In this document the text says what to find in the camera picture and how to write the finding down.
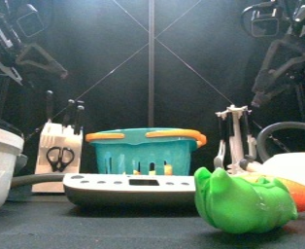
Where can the grey toy ladle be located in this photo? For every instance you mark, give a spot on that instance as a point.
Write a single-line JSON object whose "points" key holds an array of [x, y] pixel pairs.
{"points": [[249, 146]]}

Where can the grey toy spatula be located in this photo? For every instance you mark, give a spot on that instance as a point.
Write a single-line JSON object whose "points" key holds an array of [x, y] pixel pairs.
{"points": [[220, 152]]}

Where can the black toy scissors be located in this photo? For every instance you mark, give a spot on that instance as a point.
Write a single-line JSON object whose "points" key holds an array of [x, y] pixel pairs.
{"points": [[60, 158]]}

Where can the white bowl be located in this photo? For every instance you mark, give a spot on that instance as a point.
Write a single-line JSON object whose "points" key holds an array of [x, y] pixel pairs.
{"points": [[0, 162]]}

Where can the white toy knife block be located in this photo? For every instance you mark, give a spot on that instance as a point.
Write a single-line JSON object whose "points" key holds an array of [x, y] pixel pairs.
{"points": [[57, 181]]}

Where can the orange toy carrot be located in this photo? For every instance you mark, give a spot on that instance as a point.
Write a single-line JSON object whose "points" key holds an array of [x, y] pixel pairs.
{"points": [[304, 194]]}

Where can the green toy bell pepper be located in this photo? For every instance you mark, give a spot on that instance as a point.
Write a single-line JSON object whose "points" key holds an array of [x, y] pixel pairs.
{"points": [[239, 206]]}

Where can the grey white kitchen scale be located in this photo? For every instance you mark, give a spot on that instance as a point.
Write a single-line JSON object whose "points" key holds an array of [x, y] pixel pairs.
{"points": [[128, 193]]}

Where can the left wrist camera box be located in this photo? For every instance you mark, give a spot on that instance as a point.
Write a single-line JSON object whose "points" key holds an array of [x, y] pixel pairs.
{"points": [[28, 21]]}

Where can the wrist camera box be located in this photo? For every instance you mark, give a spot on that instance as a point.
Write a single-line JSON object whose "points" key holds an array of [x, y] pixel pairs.
{"points": [[28, 21], [265, 25]]}

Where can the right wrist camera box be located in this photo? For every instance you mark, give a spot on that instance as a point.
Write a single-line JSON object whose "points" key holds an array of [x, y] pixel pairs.
{"points": [[265, 25]]}

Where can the grey vertical frame pole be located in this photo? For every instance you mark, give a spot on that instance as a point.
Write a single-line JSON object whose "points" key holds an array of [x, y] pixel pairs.
{"points": [[151, 64]]}

